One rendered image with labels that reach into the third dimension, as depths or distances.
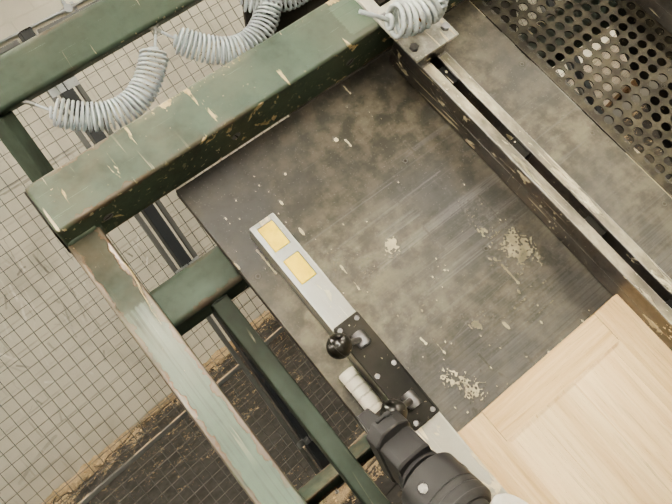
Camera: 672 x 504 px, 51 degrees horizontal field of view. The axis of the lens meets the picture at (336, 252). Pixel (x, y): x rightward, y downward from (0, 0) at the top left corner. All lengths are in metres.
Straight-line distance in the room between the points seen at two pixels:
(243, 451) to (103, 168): 0.49
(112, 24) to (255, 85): 0.53
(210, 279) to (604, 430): 0.69
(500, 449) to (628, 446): 0.20
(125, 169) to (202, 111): 0.16
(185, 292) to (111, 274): 0.13
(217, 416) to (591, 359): 0.60
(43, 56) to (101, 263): 0.62
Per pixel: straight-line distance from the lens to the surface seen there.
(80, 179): 1.20
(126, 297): 1.16
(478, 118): 1.29
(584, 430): 1.21
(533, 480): 1.17
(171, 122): 1.22
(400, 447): 0.93
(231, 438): 1.09
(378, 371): 1.11
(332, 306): 1.14
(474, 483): 0.90
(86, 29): 1.68
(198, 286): 1.24
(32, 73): 1.67
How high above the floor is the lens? 1.95
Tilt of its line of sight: 17 degrees down
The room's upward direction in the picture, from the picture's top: 32 degrees counter-clockwise
